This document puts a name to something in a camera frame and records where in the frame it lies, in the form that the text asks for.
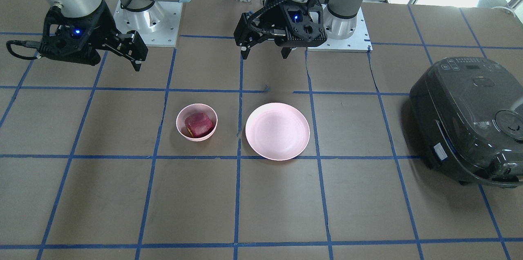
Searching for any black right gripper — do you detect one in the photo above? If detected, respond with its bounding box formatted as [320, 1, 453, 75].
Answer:
[37, 4, 149, 72]

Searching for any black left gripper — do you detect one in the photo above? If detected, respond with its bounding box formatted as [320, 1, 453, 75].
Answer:
[234, 0, 327, 60]

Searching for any pink bowl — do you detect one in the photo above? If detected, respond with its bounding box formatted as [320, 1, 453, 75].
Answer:
[175, 103, 218, 141]

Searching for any red apple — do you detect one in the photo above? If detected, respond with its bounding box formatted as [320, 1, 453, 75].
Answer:
[184, 112, 215, 138]

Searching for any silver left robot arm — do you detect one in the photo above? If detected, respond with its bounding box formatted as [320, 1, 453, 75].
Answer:
[234, 0, 372, 59]

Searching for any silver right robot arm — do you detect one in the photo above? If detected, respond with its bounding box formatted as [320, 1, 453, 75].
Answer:
[6, 0, 191, 72]

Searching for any pink plate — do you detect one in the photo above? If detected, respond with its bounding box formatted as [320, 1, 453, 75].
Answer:
[244, 102, 311, 161]

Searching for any dark grey rice cooker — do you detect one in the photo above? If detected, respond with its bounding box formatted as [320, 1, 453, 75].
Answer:
[409, 56, 523, 188]

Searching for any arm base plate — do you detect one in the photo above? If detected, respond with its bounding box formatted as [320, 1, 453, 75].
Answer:
[307, 5, 373, 53]
[113, 2, 183, 47]

